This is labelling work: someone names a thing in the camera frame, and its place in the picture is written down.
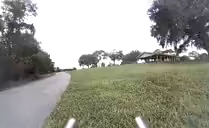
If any large dark tree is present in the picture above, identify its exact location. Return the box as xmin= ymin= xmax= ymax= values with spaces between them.
xmin=147 ymin=0 xmax=209 ymax=63

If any grey asphalt path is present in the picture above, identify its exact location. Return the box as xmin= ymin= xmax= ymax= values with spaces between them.
xmin=0 ymin=71 xmax=72 ymax=128

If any robot's own part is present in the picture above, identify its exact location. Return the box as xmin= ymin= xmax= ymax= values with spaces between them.
xmin=134 ymin=115 xmax=148 ymax=128
xmin=64 ymin=117 xmax=77 ymax=128

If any grass field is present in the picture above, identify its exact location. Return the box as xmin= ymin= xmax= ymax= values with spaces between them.
xmin=41 ymin=61 xmax=209 ymax=128

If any low building with porch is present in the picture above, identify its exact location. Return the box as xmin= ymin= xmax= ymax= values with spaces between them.
xmin=136 ymin=48 xmax=181 ymax=64

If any distant group of trees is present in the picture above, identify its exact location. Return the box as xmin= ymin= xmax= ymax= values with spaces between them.
xmin=77 ymin=49 xmax=142 ymax=69

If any row of bushes and trees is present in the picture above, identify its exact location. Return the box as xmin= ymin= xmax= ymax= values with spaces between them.
xmin=0 ymin=0 xmax=56 ymax=89

